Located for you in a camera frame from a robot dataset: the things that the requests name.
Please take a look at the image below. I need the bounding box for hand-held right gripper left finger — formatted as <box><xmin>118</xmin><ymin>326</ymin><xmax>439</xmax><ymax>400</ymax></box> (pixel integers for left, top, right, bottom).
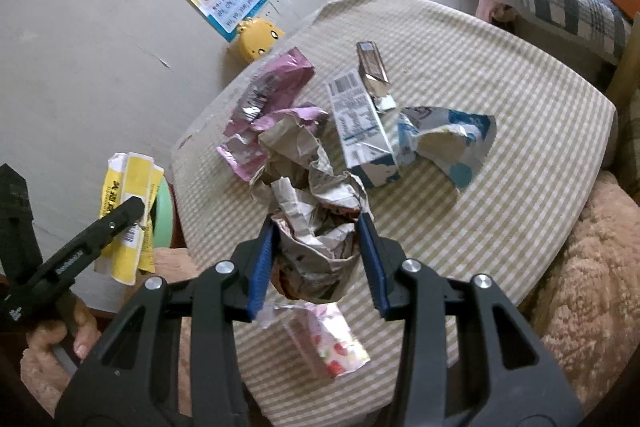
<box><xmin>54</xmin><ymin>221</ymin><xmax>277</xmax><ymax>427</ymax></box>

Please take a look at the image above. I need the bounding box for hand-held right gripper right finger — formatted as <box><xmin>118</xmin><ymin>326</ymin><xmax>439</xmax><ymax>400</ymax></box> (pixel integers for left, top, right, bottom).
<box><xmin>356</xmin><ymin>213</ymin><xmax>583</xmax><ymax>427</ymax></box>

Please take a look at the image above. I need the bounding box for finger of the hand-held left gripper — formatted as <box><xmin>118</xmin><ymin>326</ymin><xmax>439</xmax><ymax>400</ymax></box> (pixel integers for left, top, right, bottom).
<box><xmin>27</xmin><ymin>196</ymin><xmax>147</xmax><ymax>290</ymax></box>

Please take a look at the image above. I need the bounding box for green plastic bin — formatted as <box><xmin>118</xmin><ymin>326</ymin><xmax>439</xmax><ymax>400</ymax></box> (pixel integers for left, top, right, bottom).
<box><xmin>142</xmin><ymin>181</ymin><xmax>177</xmax><ymax>252</ymax></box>

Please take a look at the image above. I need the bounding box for yellow packet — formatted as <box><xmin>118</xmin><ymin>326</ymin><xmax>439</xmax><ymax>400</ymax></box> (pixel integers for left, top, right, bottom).
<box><xmin>95</xmin><ymin>151</ymin><xmax>167</xmax><ymax>285</ymax></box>

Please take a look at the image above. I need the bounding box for paper wrapper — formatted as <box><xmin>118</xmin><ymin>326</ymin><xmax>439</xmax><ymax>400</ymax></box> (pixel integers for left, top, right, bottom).
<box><xmin>250</xmin><ymin>114</ymin><xmax>373</xmax><ymax>305</ymax></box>

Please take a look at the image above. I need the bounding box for person's left hand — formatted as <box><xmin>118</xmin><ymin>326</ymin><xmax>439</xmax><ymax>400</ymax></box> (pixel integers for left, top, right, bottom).
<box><xmin>22</xmin><ymin>294</ymin><xmax>103</xmax><ymax>362</ymax></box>

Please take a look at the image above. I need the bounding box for pink strawberry print carton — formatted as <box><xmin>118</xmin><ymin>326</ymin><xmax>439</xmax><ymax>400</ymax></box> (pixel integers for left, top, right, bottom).
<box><xmin>257</xmin><ymin>299</ymin><xmax>372</xmax><ymax>380</ymax></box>

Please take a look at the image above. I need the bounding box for crumpled pink wrapper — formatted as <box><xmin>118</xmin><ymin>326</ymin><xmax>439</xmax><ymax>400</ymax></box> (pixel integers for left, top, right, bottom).
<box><xmin>215</xmin><ymin>106</ymin><xmax>332</xmax><ymax>182</ymax></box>

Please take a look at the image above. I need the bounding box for white blue milk carton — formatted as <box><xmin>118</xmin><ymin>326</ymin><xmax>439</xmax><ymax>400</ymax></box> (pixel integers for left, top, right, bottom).
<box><xmin>325</xmin><ymin>68</ymin><xmax>402</xmax><ymax>188</ymax></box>

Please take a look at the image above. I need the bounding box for crumpled blue white packet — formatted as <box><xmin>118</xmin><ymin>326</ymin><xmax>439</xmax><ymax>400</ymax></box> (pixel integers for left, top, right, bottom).
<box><xmin>396</xmin><ymin>106</ymin><xmax>497</xmax><ymax>192</ymax></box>

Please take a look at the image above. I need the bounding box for large pink foil wrapper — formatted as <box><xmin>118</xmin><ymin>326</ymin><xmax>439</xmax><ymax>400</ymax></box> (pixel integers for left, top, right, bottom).
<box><xmin>234</xmin><ymin>47</ymin><xmax>316</xmax><ymax>134</ymax></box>

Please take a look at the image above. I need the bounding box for brown bar wrapper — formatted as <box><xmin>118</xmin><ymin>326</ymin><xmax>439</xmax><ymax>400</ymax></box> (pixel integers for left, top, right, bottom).
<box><xmin>356</xmin><ymin>40</ymin><xmax>398</xmax><ymax>114</ymax></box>

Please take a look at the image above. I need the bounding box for beige fluffy cushion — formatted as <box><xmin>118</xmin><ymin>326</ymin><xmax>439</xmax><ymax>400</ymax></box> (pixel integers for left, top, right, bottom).
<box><xmin>529</xmin><ymin>169</ymin><xmax>640</xmax><ymax>414</ymax></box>

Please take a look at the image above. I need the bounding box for yellow duck toy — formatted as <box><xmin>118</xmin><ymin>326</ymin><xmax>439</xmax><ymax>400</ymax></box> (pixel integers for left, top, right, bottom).
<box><xmin>227</xmin><ymin>18</ymin><xmax>286</xmax><ymax>62</ymax></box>

